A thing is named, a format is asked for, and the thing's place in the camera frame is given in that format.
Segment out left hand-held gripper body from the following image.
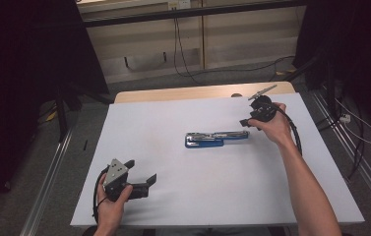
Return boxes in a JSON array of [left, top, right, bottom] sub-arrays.
[[102, 158, 130, 202]]

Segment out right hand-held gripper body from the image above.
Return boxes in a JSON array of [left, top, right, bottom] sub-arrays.
[[247, 84, 278, 123]]

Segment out blue stapler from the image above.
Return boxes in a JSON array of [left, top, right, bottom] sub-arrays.
[[184, 130, 251, 149]]

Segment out person's right hand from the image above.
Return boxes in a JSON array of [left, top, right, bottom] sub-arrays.
[[248, 102, 297, 148]]

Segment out person's left hand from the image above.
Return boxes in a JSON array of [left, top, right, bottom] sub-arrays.
[[95, 182, 135, 232]]

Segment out wooden table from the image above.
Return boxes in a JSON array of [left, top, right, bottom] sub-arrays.
[[113, 81, 296, 104]]

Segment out white table sheet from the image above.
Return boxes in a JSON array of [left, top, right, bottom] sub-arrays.
[[70, 92, 365, 228]]

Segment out long beige counter desk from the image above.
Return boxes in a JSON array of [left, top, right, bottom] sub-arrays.
[[76, 0, 307, 85]]

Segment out black stand legs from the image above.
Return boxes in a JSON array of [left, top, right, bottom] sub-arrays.
[[54, 81, 115, 143]]

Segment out black curtain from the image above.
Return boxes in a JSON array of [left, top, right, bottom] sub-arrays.
[[0, 0, 110, 227], [292, 0, 371, 139]]

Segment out left hand-held gripper black cable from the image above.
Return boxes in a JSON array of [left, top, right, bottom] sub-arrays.
[[92, 166, 109, 224]]

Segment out hand-held gripper black cable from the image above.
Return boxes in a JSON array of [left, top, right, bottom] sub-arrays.
[[273, 102, 304, 157], [92, 166, 109, 224]]

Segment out right hand-held gripper black cable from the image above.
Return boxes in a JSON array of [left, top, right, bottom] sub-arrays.
[[273, 102, 304, 157]]

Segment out black socket cable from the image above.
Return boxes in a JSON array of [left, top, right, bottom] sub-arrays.
[[175, 9, 296, 80], [172, 9, 204, 87]]

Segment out aluminium floor rail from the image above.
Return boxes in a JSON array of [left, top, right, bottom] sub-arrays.
[[310, 90, 371, 214], [20, 127, 75, 236]]

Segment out black floor cables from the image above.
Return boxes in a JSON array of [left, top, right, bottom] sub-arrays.
[[316, 107, 367, 181]]

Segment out white floor cable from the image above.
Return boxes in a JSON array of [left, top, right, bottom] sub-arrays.
[[335, 97, 371, 146]]

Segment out white wall socket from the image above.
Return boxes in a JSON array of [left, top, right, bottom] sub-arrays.
[[167, 0, 192, 10]]

